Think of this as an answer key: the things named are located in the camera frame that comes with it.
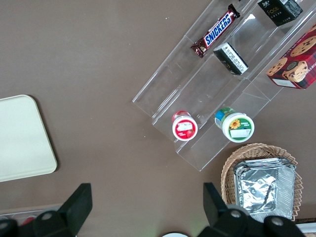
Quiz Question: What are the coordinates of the white snack bin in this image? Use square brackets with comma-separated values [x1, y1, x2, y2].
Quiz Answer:
[295, 221, 316, 234]

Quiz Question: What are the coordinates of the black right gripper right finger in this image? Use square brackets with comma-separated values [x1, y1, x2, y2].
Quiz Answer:
[197, 182, 265, 237]

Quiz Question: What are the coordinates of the red cookie box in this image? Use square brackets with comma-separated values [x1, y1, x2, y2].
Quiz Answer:
[265, 23, 316, 91]

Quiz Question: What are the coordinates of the aluminium foil tray stack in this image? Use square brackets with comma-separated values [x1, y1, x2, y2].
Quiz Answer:
[233, 158, 296, 223]

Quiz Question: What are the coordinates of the beige plastic tray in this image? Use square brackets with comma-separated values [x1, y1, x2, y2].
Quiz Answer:
[0, 94, 58, 183]

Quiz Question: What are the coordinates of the green gum jar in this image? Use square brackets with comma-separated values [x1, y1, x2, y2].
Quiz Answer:
[214, 106, 256, 143]

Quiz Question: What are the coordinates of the clear acrylic bottle rack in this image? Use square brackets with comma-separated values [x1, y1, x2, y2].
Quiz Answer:
[0, 204, 62, 225]

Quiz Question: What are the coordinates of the red gum jar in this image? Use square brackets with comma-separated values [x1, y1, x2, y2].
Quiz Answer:
[172, 110, 198, 141]

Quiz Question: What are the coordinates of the small black box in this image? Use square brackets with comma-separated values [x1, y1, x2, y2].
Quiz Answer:
[212, 42, 249, 76]
[257, 0, 304, 27]

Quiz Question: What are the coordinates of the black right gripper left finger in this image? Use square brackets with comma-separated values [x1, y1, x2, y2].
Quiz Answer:
[32, 183, 93, 237]

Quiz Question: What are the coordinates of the light wicker basket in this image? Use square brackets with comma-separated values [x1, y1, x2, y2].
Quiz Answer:
[220, 142, 304, 222]

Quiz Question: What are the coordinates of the clear acrylic tiered stand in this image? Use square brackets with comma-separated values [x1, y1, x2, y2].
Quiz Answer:
[132, 0, 316, 172]

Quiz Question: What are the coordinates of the Snickers chocolate bar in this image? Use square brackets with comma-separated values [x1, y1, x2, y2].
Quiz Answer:
[190, 3, 241, 59]

